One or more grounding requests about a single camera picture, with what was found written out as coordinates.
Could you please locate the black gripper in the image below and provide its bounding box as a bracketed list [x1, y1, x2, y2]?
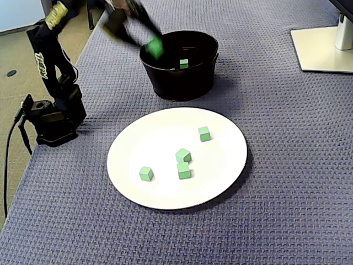
[100, 0, 164, 47]

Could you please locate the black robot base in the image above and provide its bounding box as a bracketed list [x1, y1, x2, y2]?
[20, 93, 88, 147]

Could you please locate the black round metal container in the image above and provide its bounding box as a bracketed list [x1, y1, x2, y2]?
[139, 30, 220, 102]

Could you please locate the white round plate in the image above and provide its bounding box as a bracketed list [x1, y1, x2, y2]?
[106, 107, 248, 212]

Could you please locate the white cabinet panel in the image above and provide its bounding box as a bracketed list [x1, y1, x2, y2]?
[0, 0, 46, 36]

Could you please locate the silver monitor stand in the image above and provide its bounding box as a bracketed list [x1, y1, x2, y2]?
[290, 12, 353, 74]

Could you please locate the blue woven table cloth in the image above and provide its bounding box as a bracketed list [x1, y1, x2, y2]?
[0, 0, 353, 265]

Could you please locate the black chair frame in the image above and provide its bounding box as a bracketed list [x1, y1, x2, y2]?
[87, 0, 105, 30]

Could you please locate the short black cable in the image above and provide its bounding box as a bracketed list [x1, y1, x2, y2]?
[18, 118, 34, 155]

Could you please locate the thick black cable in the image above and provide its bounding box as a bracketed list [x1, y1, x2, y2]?
[3, 102, 28, 219]

